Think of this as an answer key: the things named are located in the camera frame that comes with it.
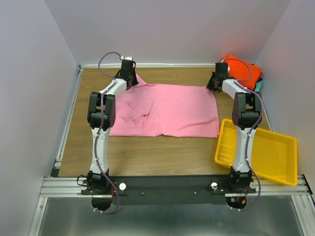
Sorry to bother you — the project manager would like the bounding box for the orange folded t shirt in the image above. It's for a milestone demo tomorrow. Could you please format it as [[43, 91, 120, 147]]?
[[221, 54, 262, 90]]

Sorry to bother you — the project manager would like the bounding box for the yellow plastic tray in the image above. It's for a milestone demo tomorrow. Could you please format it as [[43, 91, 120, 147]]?
[[214, 118, 298, 186]]

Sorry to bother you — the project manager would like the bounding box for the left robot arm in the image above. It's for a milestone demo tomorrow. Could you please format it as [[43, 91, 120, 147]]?
[[87, 57, 138, 194]]

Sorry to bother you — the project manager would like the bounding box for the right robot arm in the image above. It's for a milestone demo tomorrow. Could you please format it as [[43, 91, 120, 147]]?
[[207, 61, 263, 193]]

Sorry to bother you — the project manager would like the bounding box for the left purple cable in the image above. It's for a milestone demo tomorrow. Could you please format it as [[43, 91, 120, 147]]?
[[94, 51, 124, 215]]

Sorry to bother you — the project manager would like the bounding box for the pink t shirt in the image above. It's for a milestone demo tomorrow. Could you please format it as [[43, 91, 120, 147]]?
[[110, 76, 220, 138]]

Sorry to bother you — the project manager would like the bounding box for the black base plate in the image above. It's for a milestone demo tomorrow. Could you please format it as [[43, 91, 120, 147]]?
[[77, 173, 256, 212]]

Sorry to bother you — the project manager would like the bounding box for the teal folded t shirt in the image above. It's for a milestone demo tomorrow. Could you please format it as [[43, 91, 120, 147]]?
[[254, 81, 263, 92]]

